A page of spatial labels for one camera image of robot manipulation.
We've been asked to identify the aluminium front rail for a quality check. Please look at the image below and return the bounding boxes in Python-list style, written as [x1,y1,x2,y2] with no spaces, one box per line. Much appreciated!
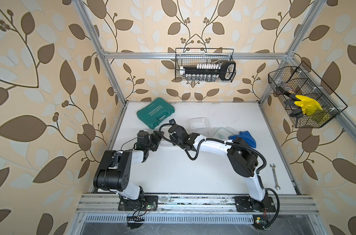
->
[76,193,319,215]

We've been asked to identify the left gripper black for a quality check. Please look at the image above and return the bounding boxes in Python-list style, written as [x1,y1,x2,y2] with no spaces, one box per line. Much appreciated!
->
[144,131,163,152]

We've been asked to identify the clear lunch box teal seal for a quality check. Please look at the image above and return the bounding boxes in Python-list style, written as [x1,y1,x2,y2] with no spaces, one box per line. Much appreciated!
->
[189,117,211,137]

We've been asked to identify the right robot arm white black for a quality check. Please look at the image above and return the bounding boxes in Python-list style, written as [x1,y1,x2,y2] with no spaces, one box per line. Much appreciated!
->
[162,123,267,202]

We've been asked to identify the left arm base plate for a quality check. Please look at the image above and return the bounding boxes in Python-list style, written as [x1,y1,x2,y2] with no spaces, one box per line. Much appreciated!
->
[118,195,158,212]

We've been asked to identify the black pliers in basket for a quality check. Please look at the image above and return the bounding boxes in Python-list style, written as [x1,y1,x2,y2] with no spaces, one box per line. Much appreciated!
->
[276,86,304,118]

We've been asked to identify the black socket set holder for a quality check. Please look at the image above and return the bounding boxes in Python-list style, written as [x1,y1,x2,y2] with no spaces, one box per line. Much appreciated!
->
[178,61,236,82]

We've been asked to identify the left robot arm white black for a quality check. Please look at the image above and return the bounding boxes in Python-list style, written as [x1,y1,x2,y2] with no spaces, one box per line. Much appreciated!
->
[93,130,161,201]

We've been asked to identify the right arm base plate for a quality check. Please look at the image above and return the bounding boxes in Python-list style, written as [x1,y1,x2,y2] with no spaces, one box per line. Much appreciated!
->
[234,194,276,213]

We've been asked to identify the yellow rubber glove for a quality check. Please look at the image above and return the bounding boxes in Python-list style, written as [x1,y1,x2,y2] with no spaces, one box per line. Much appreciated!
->
[294,95,323,116]

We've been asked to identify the black corrugated cable conduit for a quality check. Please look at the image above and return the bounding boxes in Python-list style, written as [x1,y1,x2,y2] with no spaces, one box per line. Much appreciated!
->
[158,122,281,230]

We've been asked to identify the green plastic tool case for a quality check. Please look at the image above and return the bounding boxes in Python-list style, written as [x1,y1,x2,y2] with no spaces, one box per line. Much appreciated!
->
[136,98,175,129]

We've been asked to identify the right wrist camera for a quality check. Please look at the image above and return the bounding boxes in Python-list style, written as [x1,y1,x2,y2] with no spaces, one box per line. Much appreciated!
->
[169,118,176,125]

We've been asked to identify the back black wire basket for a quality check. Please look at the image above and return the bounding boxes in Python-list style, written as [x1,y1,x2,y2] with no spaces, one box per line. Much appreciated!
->
[175,48,236,83]

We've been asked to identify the blue cleaning cloth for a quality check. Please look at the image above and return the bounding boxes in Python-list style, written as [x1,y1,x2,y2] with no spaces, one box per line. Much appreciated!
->
[228,131,256,148]

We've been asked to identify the small clear lunch box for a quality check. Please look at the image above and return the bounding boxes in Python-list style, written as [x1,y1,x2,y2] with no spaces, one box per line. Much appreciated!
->
[159,139,177,147]

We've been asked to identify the lunch box lid teal seal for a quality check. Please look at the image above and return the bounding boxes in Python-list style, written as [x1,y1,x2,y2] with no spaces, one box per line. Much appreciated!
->
[212,126,239,140]

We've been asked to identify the side black wire basket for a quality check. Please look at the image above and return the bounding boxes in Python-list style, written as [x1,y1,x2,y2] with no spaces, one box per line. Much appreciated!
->
[268,61,348,128]

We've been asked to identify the silver combination wrench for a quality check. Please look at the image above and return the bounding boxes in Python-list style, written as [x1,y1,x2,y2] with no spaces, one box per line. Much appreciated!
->
[270,164,281,191]

